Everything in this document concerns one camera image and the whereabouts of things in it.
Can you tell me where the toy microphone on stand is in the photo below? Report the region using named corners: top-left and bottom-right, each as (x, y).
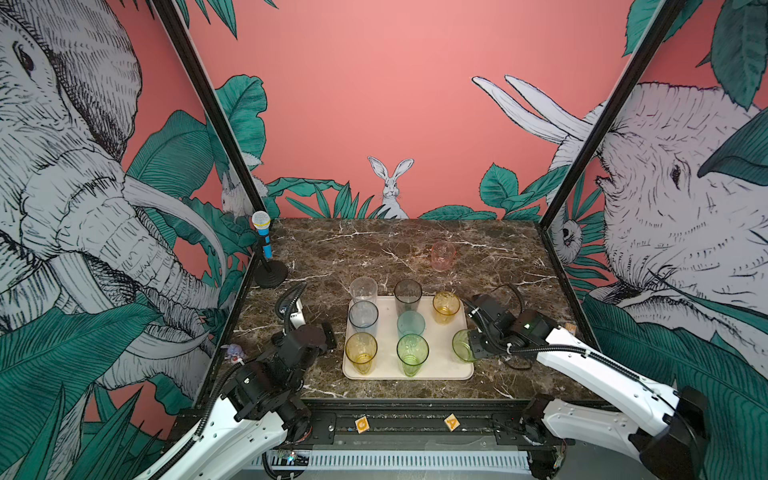
top-left (251, 210), bottom-right (288, 288)

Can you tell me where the green plastic glass short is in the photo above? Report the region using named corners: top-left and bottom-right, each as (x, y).
top-left (452, 329), bottom-right (476, 363)

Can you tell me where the small purple toy figure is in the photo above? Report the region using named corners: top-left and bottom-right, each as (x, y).
top-left (222, 343), bottom-right (246, 365)

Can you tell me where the yellow plastic glass front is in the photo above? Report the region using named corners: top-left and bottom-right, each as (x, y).
top-left (432, 291), bottom-right (462, 324)

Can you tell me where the wooden letter block right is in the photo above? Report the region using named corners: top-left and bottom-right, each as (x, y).
top-left (444, 413), bottom-right (460, 432)

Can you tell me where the white ribbed vent strip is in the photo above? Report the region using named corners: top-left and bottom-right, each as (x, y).
top-left (267, 450), bottom-right (531, 474)

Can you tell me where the tall light green glass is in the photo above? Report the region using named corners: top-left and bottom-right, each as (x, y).
top-left (396, 334), bottom-right (430, 377)

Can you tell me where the black front rail base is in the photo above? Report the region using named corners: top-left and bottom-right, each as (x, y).
top-left (287, 398), bottom-right (655, 448)

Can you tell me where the black frame post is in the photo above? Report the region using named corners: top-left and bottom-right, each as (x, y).
top-left (538, 0), bottom-right (686, 230)
top-left (152, 0), bottom-right (266, 211)

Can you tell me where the wooden letter block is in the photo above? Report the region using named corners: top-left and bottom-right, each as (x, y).
top-left (444, 413), bottom-right (460, 432)
top-left (355, 416), bottom-right (370, 434)

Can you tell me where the teal frosted glass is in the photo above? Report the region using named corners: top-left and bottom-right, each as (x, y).
top-left (397, 310), bottom-right (426, 337)

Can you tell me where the clear plastic glass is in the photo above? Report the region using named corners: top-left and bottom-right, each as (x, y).
top-left (350, 277), bottom-right (378, 303)

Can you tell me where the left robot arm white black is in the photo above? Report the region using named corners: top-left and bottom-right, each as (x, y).
top-left (134, 323), bottom-right (337, 479)

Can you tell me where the pink plastic glass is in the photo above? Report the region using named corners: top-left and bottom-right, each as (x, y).
top-left (430, 241), bottom-right (456, 271)

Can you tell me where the left black frame post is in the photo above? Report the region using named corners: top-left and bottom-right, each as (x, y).
top-left (152, 0), bottom-right (266, 211)

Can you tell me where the beige square tray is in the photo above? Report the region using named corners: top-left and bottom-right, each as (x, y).
top-left (342, 296), bottom-right (474, 381)

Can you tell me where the wooden letter block left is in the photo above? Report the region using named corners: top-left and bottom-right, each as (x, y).
top-left (355, 416), bottom-right (370, 434)

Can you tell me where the right black frame post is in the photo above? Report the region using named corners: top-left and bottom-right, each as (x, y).
top-left (538, 0), bottom-right (686, 230)

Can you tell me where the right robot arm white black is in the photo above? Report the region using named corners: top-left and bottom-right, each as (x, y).
top-left (463, 294), bottom-right (709, 479)

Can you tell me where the blue grey plastic glass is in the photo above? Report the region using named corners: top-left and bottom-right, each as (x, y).
top-left (347, 300), bottom-right (379, 336)

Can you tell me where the dark brown plastic glass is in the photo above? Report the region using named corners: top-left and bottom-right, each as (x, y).
top-left (394, 279), bottom-right (422, 316)

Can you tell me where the amber plastic glass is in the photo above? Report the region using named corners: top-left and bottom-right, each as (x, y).
top-left (345, 332), bottom-right (378, 375)

